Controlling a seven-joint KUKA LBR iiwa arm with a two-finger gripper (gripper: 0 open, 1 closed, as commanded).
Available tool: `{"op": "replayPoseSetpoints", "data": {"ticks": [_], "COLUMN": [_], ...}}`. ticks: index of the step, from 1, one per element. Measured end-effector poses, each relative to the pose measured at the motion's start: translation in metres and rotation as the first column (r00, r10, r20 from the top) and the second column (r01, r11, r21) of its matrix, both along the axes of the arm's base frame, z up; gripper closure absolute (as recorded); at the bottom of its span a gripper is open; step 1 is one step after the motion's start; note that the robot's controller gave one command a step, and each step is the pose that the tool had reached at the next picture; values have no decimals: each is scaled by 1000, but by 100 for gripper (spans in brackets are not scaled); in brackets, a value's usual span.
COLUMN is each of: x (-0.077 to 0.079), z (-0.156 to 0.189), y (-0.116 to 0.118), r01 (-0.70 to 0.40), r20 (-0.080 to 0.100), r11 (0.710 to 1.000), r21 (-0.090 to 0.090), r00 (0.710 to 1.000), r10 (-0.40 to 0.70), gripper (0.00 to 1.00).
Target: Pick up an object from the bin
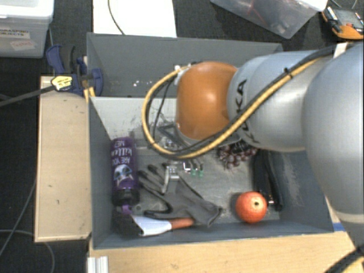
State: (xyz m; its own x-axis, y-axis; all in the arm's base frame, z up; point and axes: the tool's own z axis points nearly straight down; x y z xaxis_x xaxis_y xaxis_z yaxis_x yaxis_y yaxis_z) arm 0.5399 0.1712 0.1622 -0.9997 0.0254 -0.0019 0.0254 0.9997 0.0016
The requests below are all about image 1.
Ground orange-handled black and white brush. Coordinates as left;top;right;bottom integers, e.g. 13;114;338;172
113;208;196;238

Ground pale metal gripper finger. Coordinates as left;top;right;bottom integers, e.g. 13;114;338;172
162;166;170;195
169;166;181;194

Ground purple printed bottle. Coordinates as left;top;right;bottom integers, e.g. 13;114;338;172
110;136;140;213

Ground pale wood flat board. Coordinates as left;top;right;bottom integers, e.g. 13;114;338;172
34;76;93;243

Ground grey and black work glove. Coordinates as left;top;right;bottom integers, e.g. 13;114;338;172
137;163;224;228

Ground orange toy apple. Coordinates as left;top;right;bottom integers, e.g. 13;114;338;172
234;191;268;225

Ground black stapler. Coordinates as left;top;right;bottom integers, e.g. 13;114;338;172
252;149;284;212

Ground grey metal bin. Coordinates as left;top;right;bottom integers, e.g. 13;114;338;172
86;32;335;250

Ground dark purple toy grapes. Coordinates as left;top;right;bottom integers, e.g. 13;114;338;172
217;143;259;169

